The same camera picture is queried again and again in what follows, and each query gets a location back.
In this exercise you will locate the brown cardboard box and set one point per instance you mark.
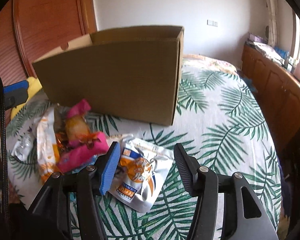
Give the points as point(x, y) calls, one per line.
point(131, 72)

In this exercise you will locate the yellow plush toy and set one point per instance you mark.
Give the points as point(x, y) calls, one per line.
point(34, 87)

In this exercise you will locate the orange white snack packet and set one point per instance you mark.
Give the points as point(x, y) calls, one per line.
point(47, 148)

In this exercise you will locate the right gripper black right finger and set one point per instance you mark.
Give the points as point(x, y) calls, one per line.
point(244, 216)

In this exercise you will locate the pink wrapped pastry snack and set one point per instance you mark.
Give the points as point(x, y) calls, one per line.
point(76, 143)

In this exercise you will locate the white wall switch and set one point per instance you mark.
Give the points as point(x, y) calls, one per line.
point(212, 23)

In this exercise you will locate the silver orange egg snack packet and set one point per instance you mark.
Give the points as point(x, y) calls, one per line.
point(141, 172)

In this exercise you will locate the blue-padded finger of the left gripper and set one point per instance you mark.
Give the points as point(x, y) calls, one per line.
point(15, 94)

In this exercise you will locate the wooden wardrobe door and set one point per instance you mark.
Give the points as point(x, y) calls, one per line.
point(31, 28)

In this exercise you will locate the clear crumpled plastic wrapper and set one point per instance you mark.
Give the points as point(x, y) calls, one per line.
point(23, 146)

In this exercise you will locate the floral quilt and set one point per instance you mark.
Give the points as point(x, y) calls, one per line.
point(207, 63)

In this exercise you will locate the wooden cabinet counter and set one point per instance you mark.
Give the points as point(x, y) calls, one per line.
point(277, 93)

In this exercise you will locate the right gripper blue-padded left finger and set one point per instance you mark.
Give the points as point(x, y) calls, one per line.
point(64, 198)

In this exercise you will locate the beige curtain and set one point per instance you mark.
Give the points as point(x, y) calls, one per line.
point(273, 29)

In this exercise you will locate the leaf-print bed sheet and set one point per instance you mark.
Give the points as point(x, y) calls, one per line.
point(217, 120)

